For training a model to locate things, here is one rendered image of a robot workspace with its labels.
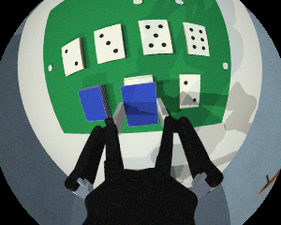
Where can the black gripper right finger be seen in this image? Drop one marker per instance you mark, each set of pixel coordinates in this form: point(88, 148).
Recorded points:
point(205, 175)

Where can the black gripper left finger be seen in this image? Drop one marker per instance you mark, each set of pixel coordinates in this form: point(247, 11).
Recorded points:
point(82, 178)

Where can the green felt mat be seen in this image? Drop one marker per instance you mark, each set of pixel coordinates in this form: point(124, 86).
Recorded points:
point(73, 19)

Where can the blue card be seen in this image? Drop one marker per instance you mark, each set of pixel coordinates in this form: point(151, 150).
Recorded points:
point(92, 104)
point(140, 104)

